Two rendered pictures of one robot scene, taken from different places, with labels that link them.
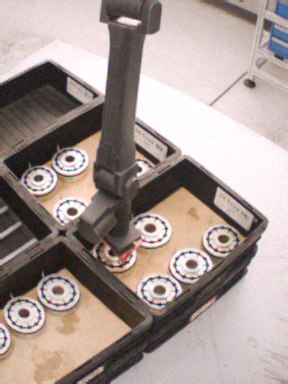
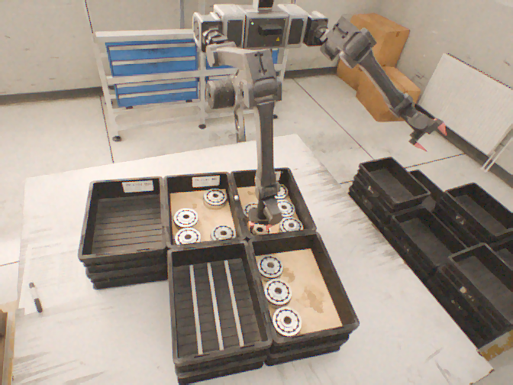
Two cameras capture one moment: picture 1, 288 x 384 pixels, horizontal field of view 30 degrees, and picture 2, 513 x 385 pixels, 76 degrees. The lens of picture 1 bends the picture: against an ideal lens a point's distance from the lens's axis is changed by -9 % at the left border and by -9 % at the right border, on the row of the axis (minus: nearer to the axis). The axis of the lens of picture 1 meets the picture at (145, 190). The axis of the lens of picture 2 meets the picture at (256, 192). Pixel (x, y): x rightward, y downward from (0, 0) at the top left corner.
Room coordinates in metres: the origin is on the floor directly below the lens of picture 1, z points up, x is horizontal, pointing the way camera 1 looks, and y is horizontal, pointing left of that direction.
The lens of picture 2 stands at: (0.37, 0.84, 1.94)
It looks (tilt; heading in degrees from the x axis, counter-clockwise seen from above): 44 degrees down; 300
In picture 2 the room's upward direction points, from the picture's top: 9 degrees clockwise
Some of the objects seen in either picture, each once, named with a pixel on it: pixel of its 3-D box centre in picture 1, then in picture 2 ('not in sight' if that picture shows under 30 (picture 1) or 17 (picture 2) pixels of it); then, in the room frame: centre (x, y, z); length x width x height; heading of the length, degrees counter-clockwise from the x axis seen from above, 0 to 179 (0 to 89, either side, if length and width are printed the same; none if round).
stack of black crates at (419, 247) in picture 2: not in sight; (417, 249); (0.11, -0.90, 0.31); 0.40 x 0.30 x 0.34; 150
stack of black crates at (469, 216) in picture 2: not in sight; (464, 228); (-0.09, -1.24, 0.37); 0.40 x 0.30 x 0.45; 150
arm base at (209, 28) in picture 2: not in sight; (214, 39); (1.26, -0.18, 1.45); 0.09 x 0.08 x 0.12; 60
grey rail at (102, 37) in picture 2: not in sight; (201, 33); (2.37, -1.29, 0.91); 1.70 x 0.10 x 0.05; 60
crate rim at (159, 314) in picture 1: (172, 231); (270, 200); (0.82, -0.07, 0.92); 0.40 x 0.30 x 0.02; 139
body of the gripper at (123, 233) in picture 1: (116, 221); (262, 211); (0.78, 0.05, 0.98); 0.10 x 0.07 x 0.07; 45
